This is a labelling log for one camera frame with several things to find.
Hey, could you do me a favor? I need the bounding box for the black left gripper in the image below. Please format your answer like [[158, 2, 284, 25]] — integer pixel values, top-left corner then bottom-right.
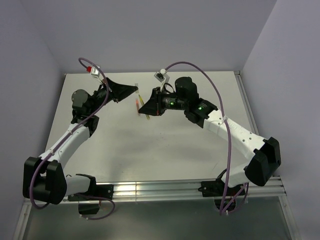
[[88, 77, 138, 114]]

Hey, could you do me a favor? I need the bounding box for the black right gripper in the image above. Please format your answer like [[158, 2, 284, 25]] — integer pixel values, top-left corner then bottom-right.
[[138, 86, 188, 116]]

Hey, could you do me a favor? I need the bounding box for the yellow pen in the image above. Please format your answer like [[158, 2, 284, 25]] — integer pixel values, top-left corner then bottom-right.
[[138, 94, 151, 121]]

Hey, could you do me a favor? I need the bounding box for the orange pen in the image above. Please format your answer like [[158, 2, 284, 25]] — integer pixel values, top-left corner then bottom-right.
[[135, 98, 141, 117]]

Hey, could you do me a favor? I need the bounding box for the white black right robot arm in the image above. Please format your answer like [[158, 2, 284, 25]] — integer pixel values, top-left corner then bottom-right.
[[138, 77, 281, 197]]

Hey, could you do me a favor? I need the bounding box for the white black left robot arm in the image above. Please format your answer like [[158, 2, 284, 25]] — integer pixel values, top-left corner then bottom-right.
[[22, 78, 139, 205]]

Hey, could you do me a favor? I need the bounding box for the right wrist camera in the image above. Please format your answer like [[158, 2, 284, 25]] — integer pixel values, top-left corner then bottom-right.
[[154, 68, 170, 92]]

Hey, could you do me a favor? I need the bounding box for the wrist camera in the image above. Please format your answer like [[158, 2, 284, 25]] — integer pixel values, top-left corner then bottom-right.
[[154, 68, 170, 92], [86, 66, 101, 79]]

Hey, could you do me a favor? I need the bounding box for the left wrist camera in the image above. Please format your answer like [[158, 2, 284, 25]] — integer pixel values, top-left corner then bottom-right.
[[86, 66, 101, 79]]

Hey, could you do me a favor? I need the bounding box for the aluminium mounting rail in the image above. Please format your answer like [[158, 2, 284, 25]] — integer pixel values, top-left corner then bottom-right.
[[24, 176, 287, 204]]

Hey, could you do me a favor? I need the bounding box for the aluminium side rail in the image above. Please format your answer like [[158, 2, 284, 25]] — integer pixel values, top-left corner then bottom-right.
[[234, 71, 301, 240]]

